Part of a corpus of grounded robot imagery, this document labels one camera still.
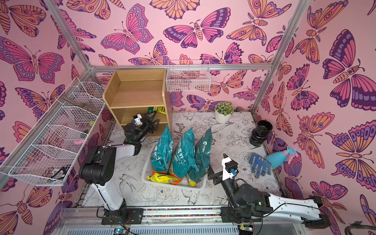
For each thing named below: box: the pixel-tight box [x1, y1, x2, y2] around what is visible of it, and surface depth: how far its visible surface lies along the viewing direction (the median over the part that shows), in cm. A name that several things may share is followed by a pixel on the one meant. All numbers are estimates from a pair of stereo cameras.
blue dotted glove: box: [248, 152, 273, 179], surface depth 89 cm
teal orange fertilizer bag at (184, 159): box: [169, 127, 197, 186], surface depth 73 cm
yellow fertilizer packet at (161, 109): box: [153, 106, 166, 115], surface depth 96 cm
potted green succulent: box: [214, 101, 235, 124], surface depth 105 cm
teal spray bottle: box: [264, 146, 299, 170], surface depth 85 cm
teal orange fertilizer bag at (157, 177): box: [146, 172, 180, 184], surface depth 73 cm
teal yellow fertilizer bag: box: [186, 127, 213, 188], surface depth 70 cm
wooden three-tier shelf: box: [102, 68, 173, 137], surface depth 93 cm
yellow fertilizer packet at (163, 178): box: [147, 172, 179, 184], surface depth 73 cm
